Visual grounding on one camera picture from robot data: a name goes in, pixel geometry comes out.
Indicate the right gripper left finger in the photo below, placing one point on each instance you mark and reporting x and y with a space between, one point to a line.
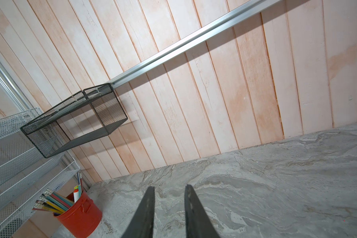
142 223

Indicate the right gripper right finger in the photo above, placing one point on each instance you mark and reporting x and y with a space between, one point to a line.
197 222

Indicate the red pen cup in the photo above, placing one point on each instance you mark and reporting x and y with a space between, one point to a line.
82 218

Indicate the pens and pencils bundle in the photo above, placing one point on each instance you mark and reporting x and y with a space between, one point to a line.
51 201

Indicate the black mesh basket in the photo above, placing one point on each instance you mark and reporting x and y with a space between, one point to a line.
85 116

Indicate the white wire mesh shelf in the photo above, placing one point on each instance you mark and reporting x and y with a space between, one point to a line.
24 173

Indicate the horizontal aluminium rail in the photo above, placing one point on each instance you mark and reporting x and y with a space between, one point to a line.
219 25

